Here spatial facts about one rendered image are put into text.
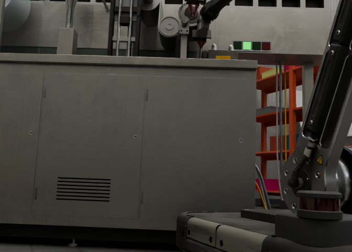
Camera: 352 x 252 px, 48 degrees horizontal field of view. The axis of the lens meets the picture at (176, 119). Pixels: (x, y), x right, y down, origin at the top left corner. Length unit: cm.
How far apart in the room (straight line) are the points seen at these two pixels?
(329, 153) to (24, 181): 148
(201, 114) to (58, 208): 79
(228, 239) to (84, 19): 211
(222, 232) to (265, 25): 196
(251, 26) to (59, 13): 125
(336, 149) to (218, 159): 108
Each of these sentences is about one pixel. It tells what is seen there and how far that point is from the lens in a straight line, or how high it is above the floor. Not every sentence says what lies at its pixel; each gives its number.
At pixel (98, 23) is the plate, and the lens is 268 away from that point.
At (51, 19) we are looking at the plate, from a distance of 277.
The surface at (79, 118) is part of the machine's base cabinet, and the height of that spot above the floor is 60.
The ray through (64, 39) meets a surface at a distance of 240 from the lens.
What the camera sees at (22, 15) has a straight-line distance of 251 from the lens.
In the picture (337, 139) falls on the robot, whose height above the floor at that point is 42.
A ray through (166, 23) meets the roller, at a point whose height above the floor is 119.
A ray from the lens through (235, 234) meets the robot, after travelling 81.
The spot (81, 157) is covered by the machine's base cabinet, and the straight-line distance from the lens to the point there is 189.
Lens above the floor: 33
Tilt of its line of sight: 8 degrees up
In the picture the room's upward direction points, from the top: 2 degrees clockwise
